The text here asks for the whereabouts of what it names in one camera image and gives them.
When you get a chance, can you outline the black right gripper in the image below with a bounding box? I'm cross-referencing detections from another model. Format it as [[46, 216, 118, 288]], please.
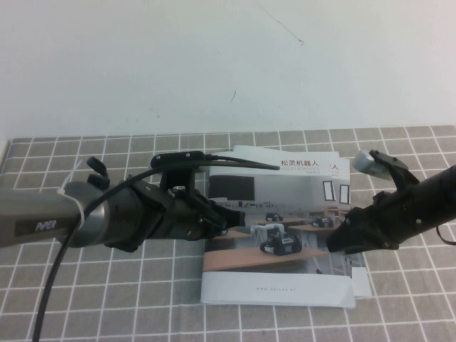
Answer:
[[326, 191, 411, 255]]

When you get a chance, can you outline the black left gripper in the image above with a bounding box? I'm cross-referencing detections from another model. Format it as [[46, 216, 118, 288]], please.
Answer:
[[155, 190, 247, 244]]

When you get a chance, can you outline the AgileX brochure with cover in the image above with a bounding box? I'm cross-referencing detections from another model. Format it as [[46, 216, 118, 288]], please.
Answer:
[[199, 152, 357, 309]]

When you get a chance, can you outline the AgileX brochure lowest in stack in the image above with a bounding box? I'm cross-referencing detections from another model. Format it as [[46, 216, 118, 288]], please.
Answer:
[[233, 145, 373, 298]]

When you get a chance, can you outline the grey white-checked tablecloth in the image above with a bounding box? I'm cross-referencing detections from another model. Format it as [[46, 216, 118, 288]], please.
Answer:
[[0, 125, 456, 342]]

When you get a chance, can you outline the white zip tie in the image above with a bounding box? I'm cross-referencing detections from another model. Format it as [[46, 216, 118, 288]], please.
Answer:
[[58, 159, 88, 234]]

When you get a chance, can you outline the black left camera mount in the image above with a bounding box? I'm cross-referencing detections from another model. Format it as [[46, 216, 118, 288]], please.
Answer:
[[158, 166, 197, 200]]

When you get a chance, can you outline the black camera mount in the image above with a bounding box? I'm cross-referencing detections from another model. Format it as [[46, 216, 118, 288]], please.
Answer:
[[369, 150, 411, 195], [158, 166, 197, 200]]

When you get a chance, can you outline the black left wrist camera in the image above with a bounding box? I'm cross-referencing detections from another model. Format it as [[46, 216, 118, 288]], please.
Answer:
[[150, 150, 207, 169]]

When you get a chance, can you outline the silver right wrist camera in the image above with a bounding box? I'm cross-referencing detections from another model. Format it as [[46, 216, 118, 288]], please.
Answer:
[[355, 149, 390, 182]]

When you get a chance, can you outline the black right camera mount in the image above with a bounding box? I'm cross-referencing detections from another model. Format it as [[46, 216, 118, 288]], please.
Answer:
[[369, 150, 411, 195]]

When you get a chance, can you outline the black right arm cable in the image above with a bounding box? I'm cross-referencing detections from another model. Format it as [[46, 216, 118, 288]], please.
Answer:
[[435, 223, 456, 247]]

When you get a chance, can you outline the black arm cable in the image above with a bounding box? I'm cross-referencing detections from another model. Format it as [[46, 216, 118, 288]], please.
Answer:
[[435, 223, 456, 247], [31, 152, 281, 342]]

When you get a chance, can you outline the black cable strap loop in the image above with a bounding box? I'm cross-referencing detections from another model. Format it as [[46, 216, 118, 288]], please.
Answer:
[[86, 155, 110, 190]]

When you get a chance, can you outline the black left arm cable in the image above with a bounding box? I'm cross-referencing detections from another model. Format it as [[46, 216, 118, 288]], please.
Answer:
[[31, 152, 281, 342]]

